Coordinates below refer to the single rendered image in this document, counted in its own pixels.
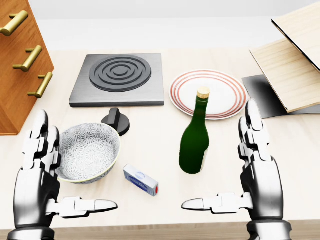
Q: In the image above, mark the small white blue printed box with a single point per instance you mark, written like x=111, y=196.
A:
x=140, y=178

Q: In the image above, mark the flat dark stove plate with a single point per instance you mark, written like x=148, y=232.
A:
x=117, y=72

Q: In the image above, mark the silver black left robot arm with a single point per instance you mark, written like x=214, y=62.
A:
x=30, y=234

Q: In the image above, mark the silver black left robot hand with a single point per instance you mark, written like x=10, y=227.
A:
x=35, y=190

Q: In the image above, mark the round black stove knob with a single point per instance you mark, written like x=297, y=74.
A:
x=117, y=122

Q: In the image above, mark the wooden cabinet with drawers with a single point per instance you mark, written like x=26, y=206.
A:
x=10, y=105

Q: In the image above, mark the wooden cabinet drawer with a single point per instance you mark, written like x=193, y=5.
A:
x=5, y=47
x=25, y=110
x=15, y=82

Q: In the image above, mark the pale wooden slat rack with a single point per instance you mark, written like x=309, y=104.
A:
x=285, y=72

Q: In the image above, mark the green corked glass bottle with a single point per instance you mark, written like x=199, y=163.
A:
x=193, y=147

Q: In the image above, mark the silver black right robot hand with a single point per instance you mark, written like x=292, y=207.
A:
x=265, y=190

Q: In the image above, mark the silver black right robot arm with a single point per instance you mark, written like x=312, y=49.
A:
x=270, y=231

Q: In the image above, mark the white plate with red rings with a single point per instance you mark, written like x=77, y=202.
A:
x=225, y=95

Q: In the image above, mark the grey patterned bowl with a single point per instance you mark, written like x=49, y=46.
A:
x=87, y=152

